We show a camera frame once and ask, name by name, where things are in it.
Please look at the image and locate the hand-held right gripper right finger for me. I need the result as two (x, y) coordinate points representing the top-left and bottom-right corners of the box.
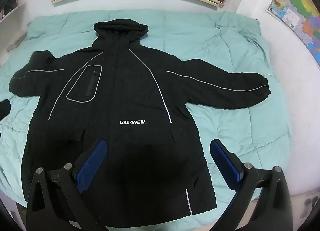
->
(211, 138), (293, 231)

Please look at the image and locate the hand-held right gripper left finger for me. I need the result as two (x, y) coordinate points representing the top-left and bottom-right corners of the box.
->
(26, 139), (108, 231)

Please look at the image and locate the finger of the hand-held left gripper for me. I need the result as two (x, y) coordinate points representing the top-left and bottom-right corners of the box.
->
(0, 99), (11, 119)

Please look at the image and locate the black hooded jacket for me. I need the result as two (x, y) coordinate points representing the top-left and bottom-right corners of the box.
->
(9, 19), (272, 223)

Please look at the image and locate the white bedside cabinet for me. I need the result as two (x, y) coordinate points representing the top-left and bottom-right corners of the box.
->
(0, 2), (28, 54)

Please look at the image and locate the dark slipper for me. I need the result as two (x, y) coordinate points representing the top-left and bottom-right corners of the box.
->
(303, 196), (319, 213)

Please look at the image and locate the teal quilted blanket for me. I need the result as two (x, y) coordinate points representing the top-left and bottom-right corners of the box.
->
(0, 11), (292, 231)

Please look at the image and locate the colourful wall map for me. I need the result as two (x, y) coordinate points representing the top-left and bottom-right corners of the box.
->
(265, 0), (320, 69)

